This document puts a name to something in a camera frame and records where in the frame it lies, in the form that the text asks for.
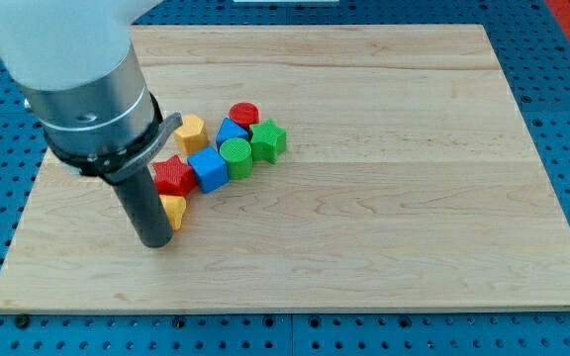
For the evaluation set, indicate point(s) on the blue triangular block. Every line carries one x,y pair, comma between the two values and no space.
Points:
228,130

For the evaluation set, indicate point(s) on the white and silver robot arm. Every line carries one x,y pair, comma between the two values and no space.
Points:
76,65

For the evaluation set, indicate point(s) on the red cylinder block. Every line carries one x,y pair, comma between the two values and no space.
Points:
244,114

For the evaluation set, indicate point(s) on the grey flange mount plate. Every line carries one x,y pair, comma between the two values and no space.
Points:
109,153

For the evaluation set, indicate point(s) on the yellow hexagon block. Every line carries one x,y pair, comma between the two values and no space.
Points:
191,136

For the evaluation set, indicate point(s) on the green star block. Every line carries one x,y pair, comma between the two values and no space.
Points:
268,141

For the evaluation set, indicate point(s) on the yellow heart block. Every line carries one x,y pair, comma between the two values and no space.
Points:
175,207

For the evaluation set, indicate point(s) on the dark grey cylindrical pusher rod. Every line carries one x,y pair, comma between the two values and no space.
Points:
139,198

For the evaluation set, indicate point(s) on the red star block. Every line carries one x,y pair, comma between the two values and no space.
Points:
174,177

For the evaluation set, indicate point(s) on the blue perforated mat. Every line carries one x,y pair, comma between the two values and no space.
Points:
531,42

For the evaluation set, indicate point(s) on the green cylinder block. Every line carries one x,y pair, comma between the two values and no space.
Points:
238,155

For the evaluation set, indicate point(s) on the blue cube block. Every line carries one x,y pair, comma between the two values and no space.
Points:
210,169

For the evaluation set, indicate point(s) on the light wooden board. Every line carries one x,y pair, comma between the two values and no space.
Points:
409,183

